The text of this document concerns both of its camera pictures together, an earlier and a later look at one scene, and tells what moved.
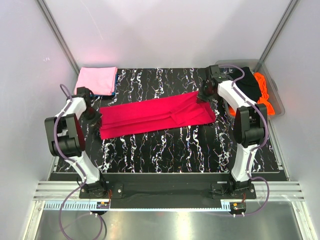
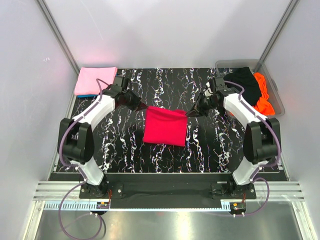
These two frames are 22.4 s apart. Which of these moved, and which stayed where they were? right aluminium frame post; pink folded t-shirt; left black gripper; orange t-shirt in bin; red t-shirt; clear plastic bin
Moved: red t-shirt; left black gripper
Stayed: orange t-shirt in bin; pink folded t-shirt; clear plastic bin; right aluminium frame post
